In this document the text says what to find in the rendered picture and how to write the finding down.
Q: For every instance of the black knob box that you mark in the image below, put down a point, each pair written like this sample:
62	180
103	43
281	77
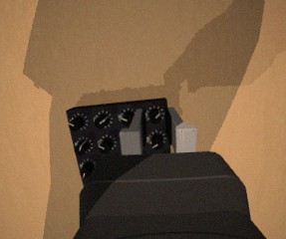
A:
85	125

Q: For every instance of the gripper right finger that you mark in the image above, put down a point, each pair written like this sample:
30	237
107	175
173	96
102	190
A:
182	137

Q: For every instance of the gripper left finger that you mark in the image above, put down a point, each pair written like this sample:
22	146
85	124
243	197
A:
133	138

